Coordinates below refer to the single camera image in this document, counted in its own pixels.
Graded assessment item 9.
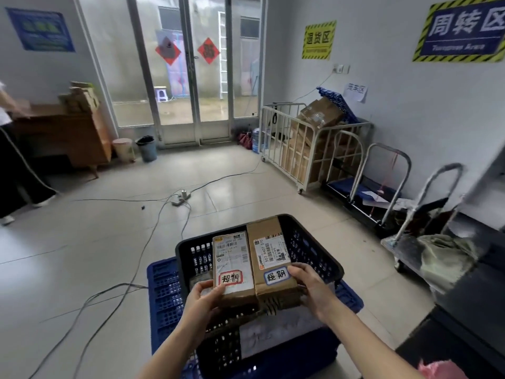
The person's left hand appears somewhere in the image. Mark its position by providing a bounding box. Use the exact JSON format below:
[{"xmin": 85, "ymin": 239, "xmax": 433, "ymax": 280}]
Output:
[{"xmin": 185, "ymin": 280, "xmax": 227, "ymax": 346}]

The person's right hand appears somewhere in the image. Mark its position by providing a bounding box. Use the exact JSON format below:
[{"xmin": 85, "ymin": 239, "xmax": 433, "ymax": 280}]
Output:
[{"xmin": 287, "ymin": 263, "xmax": 337, "ymax": 322}]

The small white-labelled cardboard box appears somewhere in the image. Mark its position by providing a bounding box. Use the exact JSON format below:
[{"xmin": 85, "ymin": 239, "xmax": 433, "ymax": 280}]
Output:
[{"xmin": 212, "ymin": 231, "xmax": 258, "ymax": 309}]

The large brown cardboard box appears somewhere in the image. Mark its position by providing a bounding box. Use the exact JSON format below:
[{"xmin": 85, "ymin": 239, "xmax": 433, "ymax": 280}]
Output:
[{"xmin": 246, "ymin": 216, "xmax": 304, "ymax": 311}]

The person's right forearm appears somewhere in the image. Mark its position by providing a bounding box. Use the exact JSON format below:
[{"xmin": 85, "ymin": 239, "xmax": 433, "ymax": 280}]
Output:
[{"xmin": 319, "ymin": 300, "xmax": 426, "ymax": 379}]

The person's left forearm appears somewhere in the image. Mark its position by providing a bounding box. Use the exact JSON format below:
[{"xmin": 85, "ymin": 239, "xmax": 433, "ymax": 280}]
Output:
[{"xmin": 136, "ymin": 331, "xmax": 206, "ymax": 379}]

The black plastic crate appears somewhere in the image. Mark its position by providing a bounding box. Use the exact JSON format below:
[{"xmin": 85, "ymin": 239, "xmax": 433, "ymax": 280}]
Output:
[{"xmin": 175, "ymin": 214, "xmax": 345, "ymax": 379}]

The blue plastic pallet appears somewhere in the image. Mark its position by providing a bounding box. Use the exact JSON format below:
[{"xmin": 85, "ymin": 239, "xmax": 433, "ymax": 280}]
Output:
[
  {"xmin": 316, "ymin": 86, "xmax": 360, "ymax": 125},
  {"xmin": 146, "ymin": 256, "xmax": 364, "ymax": 379}
]

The blue-deck platform trolley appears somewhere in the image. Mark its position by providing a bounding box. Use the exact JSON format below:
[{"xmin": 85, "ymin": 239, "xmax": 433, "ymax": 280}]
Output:
[{"xmin": 321, "ymin": 131, "xmax": 412, "ymax": 235}]

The grey platform trolley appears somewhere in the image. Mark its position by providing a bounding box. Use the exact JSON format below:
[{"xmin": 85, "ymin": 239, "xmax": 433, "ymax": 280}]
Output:
[{"xmin": 380, "ymin": 163, "xmax": 464, "ymax": 273}]

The pile of cardboard boxes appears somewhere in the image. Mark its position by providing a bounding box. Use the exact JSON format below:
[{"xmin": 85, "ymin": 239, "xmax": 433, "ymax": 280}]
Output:
[{"xmin": 279, "ymin": 97, "xmax": 365, "ymax": 185}]

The blue water jug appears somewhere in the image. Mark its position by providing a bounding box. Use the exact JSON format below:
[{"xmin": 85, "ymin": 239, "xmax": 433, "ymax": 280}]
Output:
[{"xmin": 251, "ymin": 128, "xmax": 271, "ymax": 153}]

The grey-green cloth bag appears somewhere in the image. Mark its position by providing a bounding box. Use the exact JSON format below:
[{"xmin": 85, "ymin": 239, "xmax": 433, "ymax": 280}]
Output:
[{"xmin": 416, "ymin": 234, "xmax": 480, "ymax": 293}]

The dark trash bin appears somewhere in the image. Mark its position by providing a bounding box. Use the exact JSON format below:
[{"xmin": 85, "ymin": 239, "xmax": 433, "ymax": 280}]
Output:
[{"xmin": 135, "ymin": 136, "xmax": 158, "ymax": 163}]

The beige trash bin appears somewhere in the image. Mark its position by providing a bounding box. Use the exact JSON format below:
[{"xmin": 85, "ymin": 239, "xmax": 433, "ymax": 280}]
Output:
[{"xmin": 112, "ymin": 138, "xmax": 136, "ymax": 163}]

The pink plastic bag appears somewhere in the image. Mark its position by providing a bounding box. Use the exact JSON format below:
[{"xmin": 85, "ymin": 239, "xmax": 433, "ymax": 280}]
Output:
[{"xmin": 417, "ymin": 359, "xmax": 459, "ymax": 379}]

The black desk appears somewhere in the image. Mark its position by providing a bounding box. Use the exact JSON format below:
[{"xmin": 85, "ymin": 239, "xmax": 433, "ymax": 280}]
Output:
[{"xmin": 396, "ymin": 143, "xmax": 505, "ymax": 379}]

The white paper notice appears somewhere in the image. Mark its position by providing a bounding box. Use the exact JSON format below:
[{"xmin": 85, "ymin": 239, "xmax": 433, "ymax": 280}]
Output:
[{"xmin": 343, "ymin": 83, "xmax": 368, "ymax": 104}]

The glass double door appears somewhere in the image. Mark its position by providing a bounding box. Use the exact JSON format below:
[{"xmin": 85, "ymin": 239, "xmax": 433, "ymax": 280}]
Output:
[{"xmin": 77, "ymin": 0, "xmax": 269, "ymax": 148}]

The wooden cabinet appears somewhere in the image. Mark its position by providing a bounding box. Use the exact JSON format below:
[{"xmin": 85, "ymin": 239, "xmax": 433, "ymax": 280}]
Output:
[{"xmin": 11, "ymin": 103, "xmax": 113, "ymax": 179}]

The white ladder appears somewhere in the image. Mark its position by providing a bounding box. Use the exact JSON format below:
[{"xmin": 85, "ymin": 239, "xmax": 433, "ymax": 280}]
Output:
[{"xmin": 218, "ymin": 12, "xmax": 230, "ymax": 100}]

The red diamond door decoration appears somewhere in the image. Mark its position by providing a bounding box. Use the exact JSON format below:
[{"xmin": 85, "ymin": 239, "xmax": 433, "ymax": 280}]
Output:
[
  {"xmin": 155, "ymin": 36, "xmax": 182, "ymax": 67},
  {"xmin": 197, "ymin": 37, "xmax": 220, "ymax": 65}
]

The stack of small cardboard boxes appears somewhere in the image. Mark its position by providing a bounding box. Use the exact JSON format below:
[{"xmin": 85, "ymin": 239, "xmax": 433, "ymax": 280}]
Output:
[{"xmin": 58, "ymin": 81, "xmax": 100, "ymax": 113}]

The blue sign with striped border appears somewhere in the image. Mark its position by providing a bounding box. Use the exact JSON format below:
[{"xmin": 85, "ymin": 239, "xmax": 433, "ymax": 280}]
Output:
[{"xmin": 413, "ymin": 0, "xmax": 505, "ymax": 63}]

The grey floor cable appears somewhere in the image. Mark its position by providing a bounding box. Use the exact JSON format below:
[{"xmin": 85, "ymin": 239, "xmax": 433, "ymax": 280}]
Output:
[{"xmin": 28, "ymin": 195, "xmax": 193, "ymax": 379}]

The white wire cage cart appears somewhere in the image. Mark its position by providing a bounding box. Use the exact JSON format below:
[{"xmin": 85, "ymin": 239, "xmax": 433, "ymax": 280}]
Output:
[{"xmin": 258, "ymin": 102, "xmax": 374, "ymax": 195}]

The yellow wall sign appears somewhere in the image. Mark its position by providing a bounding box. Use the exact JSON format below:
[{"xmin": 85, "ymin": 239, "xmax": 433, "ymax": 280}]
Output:
[{"xmin": 302, "ymin": 20, "xmax": 337, "ymax": 61}]

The blue wall poster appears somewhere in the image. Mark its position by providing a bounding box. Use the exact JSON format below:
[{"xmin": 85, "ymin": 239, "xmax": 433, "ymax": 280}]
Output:
[{"xmin": 6, "ymin": 7, "xmax": 76, "ymax": 53}]

